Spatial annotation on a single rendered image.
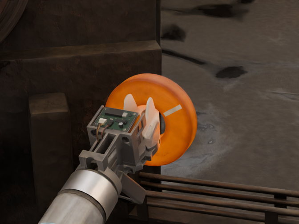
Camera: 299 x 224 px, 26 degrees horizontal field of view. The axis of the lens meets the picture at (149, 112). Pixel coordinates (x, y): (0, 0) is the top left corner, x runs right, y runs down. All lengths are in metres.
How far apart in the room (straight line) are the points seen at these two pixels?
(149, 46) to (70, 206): 0.59
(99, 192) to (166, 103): 0.22
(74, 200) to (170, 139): 0.25
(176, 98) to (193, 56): 2.77
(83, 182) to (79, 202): 0.03
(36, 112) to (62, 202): 0.43
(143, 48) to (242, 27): 2.99
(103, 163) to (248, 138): 2.03
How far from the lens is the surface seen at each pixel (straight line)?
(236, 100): 3.24
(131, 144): 0.92
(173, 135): 1.04
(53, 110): 1.26
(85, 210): 0.85
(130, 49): 1.34
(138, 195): 1.00
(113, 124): 0.93
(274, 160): 2.72
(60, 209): 0.85
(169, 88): 1.02
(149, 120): 1.00
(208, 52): 3.85
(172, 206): 1.20
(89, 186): 0.87
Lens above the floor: 1.33
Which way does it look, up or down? 26 degrees down
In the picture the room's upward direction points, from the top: straight up
